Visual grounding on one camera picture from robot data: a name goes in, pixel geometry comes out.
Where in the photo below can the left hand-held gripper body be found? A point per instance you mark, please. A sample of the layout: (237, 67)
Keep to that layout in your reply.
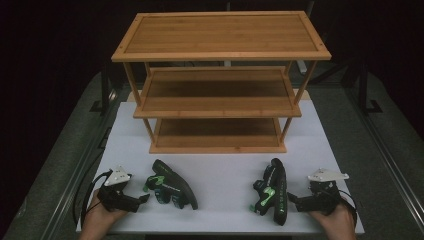
(116, 198)

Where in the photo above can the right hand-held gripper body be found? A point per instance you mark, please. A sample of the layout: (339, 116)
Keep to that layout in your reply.
(320, 198)

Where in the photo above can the black green sandal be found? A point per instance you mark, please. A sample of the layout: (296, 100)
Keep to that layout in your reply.
(175, 186)
(278, 193)

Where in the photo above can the three-tier wooden shelf rack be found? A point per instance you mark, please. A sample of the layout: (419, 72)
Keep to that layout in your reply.
(220, 33)

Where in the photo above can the person's left hand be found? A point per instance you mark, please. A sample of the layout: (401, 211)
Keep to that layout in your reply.
(96, 223)

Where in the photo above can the person's right hand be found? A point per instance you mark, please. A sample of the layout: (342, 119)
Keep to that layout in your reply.
(338, 225)

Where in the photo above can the white table mat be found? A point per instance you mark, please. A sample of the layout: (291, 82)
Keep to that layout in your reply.
(220, 180)

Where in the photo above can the black metal stand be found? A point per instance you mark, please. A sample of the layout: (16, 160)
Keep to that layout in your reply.
(364, 90)
(105, 90)

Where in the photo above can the aluminium frame rail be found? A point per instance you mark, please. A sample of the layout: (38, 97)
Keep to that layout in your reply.
(383, 153)
(71, 186)

